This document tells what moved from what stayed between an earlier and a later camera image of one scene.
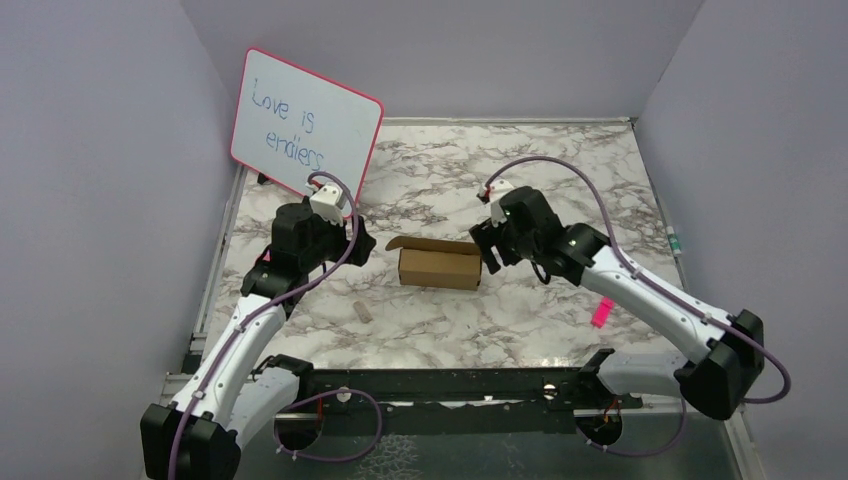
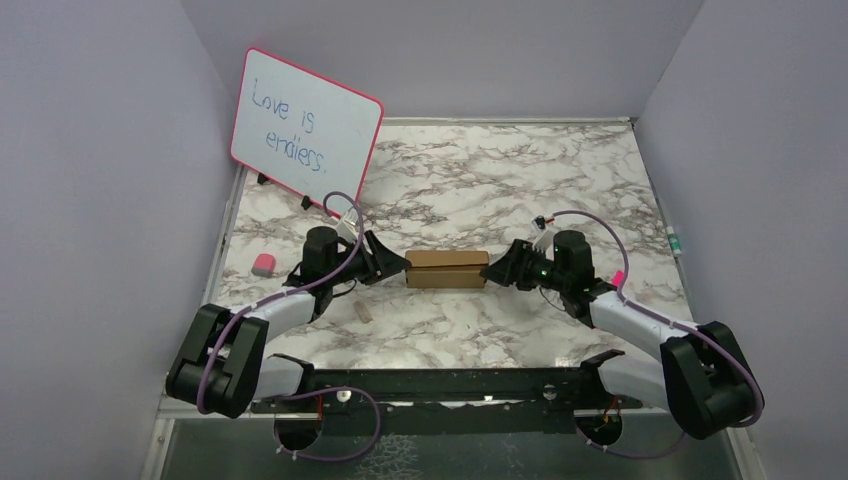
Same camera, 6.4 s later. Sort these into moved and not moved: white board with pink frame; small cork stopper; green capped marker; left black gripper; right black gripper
Moved: right black gripper; left black gripper
Not moved: white board with pink frame; green capped marker; small cork stopper
